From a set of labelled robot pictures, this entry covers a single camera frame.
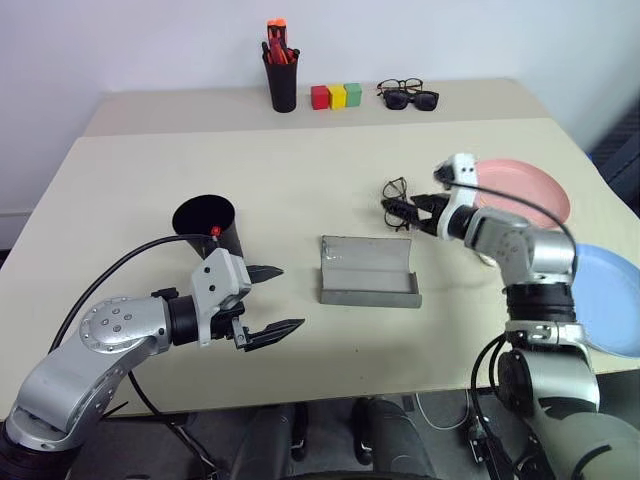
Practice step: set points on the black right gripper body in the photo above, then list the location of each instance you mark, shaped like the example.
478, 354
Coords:
431, 224

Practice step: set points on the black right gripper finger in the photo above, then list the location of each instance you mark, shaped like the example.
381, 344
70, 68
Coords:
430, 201
400, 210

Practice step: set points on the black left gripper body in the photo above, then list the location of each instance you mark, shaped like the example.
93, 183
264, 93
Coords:
235, 320

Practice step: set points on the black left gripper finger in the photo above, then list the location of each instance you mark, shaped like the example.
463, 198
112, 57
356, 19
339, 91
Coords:
265, 337
262, 274

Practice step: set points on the black thin-framed glasses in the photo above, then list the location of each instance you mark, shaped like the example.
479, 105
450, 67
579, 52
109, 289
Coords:
386, 218

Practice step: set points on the grey glasses case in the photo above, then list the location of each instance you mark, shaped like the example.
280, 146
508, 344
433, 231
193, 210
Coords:
365, 265

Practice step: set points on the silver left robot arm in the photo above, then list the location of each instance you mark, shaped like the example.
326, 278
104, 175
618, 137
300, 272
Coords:
120, 325

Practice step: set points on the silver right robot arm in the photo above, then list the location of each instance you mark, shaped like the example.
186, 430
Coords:
520, 245

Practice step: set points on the black tapered cup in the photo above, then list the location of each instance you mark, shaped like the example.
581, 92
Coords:
200, 215

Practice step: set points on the brown-framed glasses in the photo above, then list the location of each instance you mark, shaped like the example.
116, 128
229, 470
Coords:
380, 86

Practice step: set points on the black cup full of markers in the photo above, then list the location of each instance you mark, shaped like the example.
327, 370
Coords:
284, 90

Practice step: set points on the pink plate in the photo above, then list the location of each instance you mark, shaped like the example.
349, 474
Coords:
525, 177

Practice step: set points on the black chair leg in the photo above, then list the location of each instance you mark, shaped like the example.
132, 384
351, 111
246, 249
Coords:
300, 430

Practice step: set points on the dark rounded shape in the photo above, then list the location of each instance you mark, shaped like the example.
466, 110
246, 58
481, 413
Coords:
265, 440
395, 440

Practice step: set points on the black sunglasses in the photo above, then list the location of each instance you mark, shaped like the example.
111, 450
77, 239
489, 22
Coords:
397, 101

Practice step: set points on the green block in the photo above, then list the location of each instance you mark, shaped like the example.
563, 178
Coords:
353, 95

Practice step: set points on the yellow block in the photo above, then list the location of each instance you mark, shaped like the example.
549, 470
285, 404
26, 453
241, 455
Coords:
337, 97

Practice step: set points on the red block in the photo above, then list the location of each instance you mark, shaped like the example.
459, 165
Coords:
319, 98

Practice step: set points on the red marker with black cap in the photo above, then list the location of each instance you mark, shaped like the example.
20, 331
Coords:
270, 54
291, 54

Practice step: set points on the blue plate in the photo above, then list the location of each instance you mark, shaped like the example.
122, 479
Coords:
610, 300

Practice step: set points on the dark ribbed object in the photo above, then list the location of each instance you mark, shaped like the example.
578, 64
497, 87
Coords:
622, 155

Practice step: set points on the orange-capped marker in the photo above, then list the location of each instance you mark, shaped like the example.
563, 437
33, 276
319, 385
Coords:
276, 27

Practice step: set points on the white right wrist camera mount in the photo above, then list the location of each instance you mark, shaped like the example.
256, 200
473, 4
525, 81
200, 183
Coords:
462, 172

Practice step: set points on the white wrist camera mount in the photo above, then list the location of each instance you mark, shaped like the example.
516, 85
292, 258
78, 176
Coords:
462, 172
215, 280

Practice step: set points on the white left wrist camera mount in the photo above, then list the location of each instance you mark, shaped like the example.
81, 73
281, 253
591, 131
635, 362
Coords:
215, 280

